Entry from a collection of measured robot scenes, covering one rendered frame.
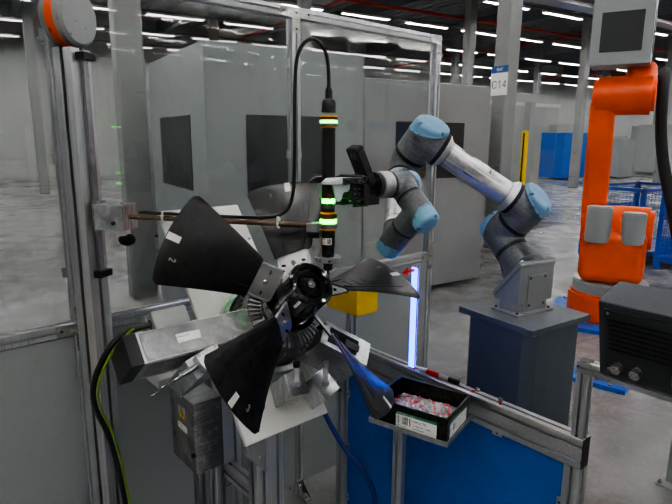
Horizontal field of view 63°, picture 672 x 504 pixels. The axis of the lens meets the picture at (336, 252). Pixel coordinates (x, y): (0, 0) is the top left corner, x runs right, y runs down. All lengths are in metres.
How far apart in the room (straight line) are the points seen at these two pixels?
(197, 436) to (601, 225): 3.98
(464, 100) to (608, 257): 2.10
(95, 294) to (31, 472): 0.62
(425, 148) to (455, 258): 4.27
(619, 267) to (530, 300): 3.22
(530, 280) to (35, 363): 1.56
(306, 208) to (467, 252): 4.73
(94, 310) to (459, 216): 4.71
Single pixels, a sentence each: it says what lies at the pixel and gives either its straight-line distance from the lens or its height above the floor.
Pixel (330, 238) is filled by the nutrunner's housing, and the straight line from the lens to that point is 1.40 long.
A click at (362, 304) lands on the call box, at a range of 1.86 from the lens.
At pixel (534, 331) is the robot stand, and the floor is 1.00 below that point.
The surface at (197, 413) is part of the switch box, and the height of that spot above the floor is 0.81.
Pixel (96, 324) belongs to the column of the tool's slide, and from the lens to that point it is 1.77.
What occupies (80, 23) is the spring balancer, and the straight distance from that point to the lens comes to 1.73.
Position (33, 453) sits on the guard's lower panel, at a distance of 2.04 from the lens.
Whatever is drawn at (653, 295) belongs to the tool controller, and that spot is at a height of 1.25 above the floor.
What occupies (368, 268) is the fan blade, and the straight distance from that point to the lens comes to 1.60.
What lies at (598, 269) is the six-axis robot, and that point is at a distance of 5.13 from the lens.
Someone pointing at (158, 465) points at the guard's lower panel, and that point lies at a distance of 2.23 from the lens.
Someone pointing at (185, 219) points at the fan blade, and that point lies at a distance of 1.32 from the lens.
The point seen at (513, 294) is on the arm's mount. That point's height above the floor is 1.07.
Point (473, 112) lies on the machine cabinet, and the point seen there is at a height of 1.83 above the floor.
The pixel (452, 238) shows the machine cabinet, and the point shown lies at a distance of 5.96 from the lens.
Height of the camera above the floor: 1.57
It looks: 12 degrees down
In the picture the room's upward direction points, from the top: straight up
